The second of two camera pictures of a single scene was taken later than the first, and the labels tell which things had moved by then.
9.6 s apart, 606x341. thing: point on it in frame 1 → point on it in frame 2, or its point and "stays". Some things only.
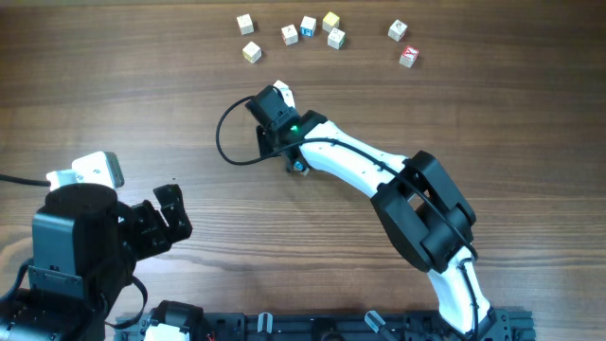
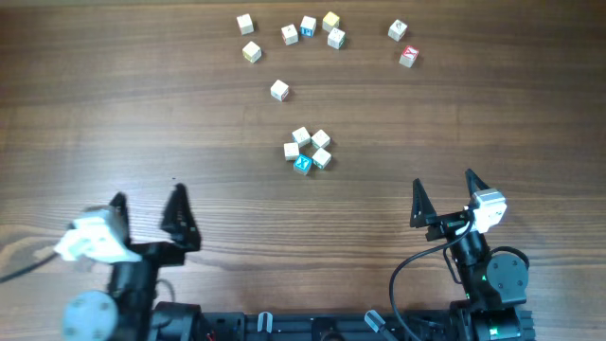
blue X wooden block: x=300 y=168 stays
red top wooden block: x=408 y=56 stays
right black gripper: x=264 y=139 → x=424 y=214
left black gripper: x=158 y=237 → x=184 y=236
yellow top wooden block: x=329 y=21 stays
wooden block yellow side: x=251 y=52 stays
